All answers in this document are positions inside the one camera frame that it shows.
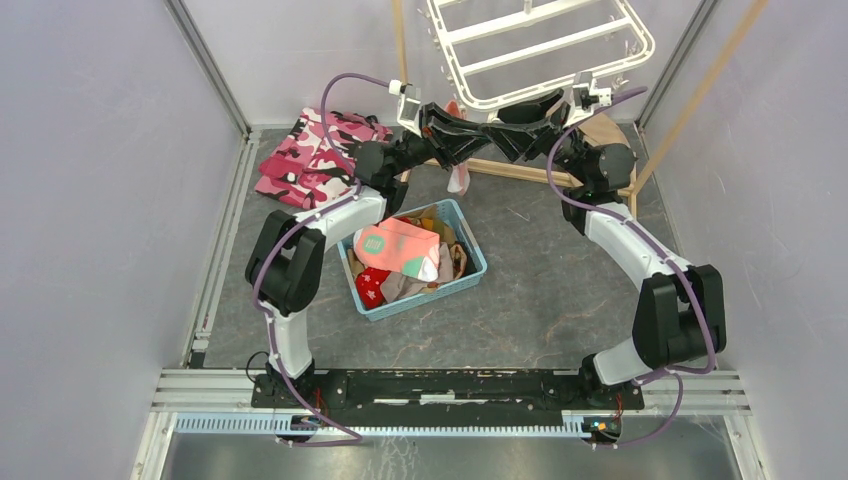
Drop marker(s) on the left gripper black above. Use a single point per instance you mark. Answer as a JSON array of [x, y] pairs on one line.
[[456, 139]]

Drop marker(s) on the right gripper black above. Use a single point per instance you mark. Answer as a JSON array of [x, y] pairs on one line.
[[522, 141]]

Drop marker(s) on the white clip hanger frame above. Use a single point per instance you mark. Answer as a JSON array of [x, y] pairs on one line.
[[494, 54]]

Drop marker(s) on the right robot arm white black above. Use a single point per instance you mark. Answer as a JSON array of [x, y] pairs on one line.
[[679, 324]]

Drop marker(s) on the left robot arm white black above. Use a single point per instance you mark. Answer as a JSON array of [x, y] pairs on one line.
[[287, 260]]

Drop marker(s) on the brown beige socks pile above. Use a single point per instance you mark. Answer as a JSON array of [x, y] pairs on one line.
[[453, 260]]

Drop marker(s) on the wooden hanger stand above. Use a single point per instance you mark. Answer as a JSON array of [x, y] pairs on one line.
[[446, 39]]

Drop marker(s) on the beige cloth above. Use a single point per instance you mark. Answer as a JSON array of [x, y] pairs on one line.
[[601, 130]]

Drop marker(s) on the pink camouflage cloth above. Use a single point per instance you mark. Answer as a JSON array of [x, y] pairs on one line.
[[314, 163]]

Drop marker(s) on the red sock white stars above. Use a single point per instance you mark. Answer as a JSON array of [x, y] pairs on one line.
[[368, 285]]

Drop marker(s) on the blue plastic basket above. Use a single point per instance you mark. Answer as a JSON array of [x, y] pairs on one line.
[[449, 211]]

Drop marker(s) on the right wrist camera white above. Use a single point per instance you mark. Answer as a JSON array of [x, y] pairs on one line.
[[587, 97]]

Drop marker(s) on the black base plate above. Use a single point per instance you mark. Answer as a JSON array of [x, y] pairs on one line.
[[445, 398]]

